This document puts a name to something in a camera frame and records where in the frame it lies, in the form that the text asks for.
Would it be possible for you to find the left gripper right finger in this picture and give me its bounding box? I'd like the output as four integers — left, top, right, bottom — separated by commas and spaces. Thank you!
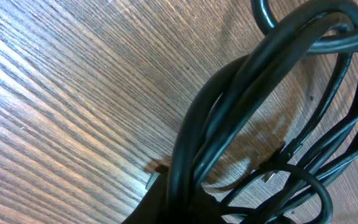
194, 188, 226, 224

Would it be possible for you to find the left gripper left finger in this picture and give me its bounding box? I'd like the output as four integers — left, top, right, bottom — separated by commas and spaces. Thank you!
122, 171, 168, 224

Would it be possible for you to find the black usb cable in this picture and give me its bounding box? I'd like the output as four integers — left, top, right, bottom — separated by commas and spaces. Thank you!
165, 0, 358, 224

